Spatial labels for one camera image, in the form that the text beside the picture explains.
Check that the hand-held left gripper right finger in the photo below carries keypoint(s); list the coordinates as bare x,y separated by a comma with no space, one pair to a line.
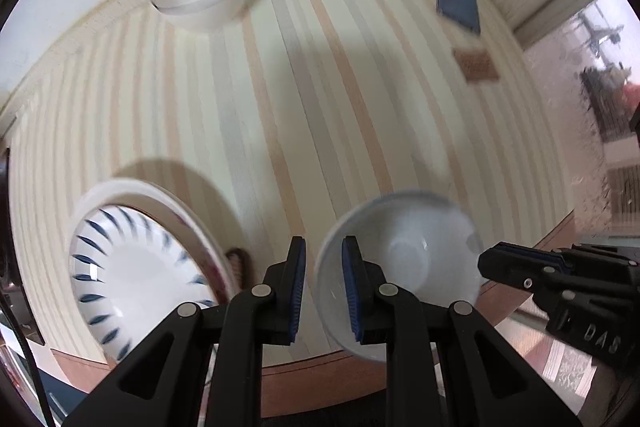
352,287

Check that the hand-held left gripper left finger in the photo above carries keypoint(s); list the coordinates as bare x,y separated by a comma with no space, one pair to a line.
297,287

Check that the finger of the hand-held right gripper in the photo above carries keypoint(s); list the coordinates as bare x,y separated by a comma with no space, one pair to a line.
515,272
535,251

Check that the plain white bowl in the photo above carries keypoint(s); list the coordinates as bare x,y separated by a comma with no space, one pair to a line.
415,247

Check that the blue striped plate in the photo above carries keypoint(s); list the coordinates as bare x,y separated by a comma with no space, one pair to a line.
145,277

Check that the pink floral white plate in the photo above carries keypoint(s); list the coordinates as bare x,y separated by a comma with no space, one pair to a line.
130,192

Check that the person's right forearm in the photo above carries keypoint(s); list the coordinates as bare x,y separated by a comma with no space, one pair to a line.
615,397

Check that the glass sliding door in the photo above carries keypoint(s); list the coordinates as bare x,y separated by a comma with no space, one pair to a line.
575,107

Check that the striped cat print cloth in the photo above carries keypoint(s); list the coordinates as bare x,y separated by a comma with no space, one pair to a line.
325,107

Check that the small brown square card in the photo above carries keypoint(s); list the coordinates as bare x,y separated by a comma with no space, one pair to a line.
475,64

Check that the blue base cabinet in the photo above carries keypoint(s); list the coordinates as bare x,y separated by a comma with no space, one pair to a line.
60,394

